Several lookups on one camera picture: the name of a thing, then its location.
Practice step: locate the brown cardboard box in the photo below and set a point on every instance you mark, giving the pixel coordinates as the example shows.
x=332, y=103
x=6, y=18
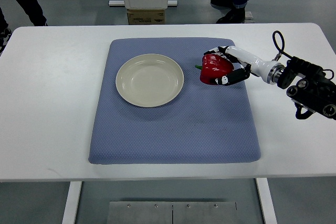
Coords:
x=146, y=16

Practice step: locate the beige round plate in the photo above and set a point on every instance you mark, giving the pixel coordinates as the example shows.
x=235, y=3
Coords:
x=149, y=80

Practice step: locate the small grey floor plate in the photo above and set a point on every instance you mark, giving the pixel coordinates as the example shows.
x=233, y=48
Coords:
x=248, y=16

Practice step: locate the white table leg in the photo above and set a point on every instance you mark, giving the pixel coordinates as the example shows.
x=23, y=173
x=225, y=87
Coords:
x=265, y=199
x=72, y=202

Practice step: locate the red bell pepper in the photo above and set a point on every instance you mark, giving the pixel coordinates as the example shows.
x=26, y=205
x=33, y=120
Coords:
x=213, y=67

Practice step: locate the person in black clothes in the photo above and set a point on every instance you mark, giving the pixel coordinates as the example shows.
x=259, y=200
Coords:
x=34, y=12

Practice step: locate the blue quilted mat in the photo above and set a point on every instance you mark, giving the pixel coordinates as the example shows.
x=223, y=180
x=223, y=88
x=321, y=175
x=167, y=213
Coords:
x=203, y=125

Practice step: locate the grey metal floor plate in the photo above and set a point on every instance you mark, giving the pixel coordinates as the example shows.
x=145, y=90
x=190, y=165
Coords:
x=172, y=212

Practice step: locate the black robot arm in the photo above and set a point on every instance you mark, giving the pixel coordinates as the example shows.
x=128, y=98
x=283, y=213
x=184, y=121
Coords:
x=305, y=83

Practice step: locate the right white table leg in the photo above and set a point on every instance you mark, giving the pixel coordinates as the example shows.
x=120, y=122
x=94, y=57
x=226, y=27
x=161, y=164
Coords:
x=265, y=199

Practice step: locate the left white table leg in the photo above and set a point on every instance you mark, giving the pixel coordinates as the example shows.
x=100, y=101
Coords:
x=72, y=202

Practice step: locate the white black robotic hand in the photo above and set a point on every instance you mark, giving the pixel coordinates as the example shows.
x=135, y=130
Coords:
x=269, y=71

